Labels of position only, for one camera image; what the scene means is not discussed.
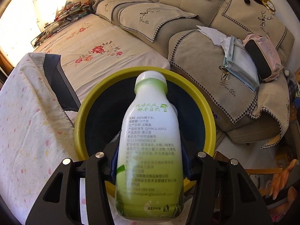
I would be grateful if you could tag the floral bed sheet mattress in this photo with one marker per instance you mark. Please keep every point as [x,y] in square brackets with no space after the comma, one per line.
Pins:
[92,48]

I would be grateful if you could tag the cluttered glass coffee table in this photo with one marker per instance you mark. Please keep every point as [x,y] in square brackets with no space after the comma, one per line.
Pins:
[72,13]

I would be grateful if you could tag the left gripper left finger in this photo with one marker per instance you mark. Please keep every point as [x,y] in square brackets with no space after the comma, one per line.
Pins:
[60,199]

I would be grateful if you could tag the cream window curtains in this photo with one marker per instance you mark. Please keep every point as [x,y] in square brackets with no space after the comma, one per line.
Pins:
[22,21]

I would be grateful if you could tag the green white coconut bottle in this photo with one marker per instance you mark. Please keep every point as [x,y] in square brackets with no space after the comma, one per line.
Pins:
[149,172]

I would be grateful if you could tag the yellow rimmed trash bin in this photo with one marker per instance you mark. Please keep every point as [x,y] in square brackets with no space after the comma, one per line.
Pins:
[101,114]

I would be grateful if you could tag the white dotted tablecloth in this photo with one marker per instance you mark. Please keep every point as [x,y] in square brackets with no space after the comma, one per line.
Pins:
[36,133]

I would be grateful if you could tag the white papers on sofa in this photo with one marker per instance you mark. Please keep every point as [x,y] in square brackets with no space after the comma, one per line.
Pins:
[217,37]

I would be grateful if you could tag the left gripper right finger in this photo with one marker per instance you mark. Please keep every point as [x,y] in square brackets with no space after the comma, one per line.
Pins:
[224,193]

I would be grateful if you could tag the person's hand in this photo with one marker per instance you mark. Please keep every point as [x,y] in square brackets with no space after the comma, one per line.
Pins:
[280,180]

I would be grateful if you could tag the beige sectional sofa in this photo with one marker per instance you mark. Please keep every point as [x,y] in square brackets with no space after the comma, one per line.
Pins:
[173,28]

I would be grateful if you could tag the pink black backpack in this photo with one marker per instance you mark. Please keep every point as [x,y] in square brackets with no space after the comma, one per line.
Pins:
[264,55]

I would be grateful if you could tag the yellow monkey plush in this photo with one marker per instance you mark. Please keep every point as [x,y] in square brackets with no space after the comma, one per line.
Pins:
[269,5]

